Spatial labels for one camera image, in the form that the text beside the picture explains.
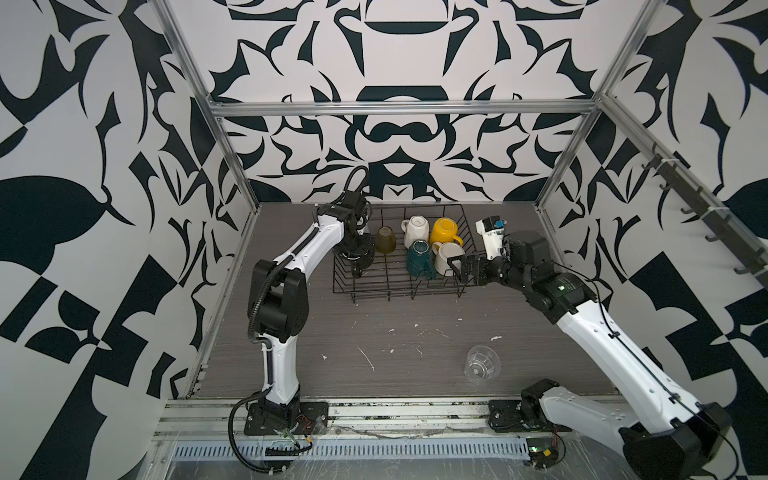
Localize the cream ceramic mug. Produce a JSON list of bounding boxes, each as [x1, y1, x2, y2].
[[401, 215, 430, 249]]

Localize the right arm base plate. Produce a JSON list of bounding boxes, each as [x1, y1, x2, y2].
[[488, 399, 552, 433]]

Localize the clear glass cup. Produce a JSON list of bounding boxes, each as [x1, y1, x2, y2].
[[464, 345, 502, 384]]

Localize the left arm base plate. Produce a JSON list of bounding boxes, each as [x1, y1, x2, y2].
[[244, 400, 329, 436]]

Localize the amber glass cup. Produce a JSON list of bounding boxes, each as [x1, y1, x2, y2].
[[375, 225, 397, 255]]

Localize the grey wall hook rail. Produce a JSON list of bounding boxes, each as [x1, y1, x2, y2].
[[643, 142, 767, 290]]

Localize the black wire dish rack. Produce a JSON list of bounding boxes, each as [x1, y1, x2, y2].
[[332, 203, 477, 302]]

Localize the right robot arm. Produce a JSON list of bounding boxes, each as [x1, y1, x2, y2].
[[449, 216, 732, 479]]

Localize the yellow ceramic mug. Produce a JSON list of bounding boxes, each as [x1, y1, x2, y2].
[[429, 217, 464, 246]]

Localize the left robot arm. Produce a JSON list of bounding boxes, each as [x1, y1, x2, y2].
[[247, 189, 375, 428]]

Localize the white slotted cable duct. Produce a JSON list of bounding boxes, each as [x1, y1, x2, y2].
[[172, 437, 530, 461]]

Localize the black mug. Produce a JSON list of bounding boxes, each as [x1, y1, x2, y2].
[[348, 256, 374, 279]]

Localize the small circuit board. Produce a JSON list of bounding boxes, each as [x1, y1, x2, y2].
[[527, 438, 567, 471]]

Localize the cream faceted cup teal base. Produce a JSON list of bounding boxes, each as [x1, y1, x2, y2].
[[406, 239, 437, 280]]

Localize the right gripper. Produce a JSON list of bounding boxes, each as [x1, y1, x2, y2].
[[449, 246, 534, 295]]

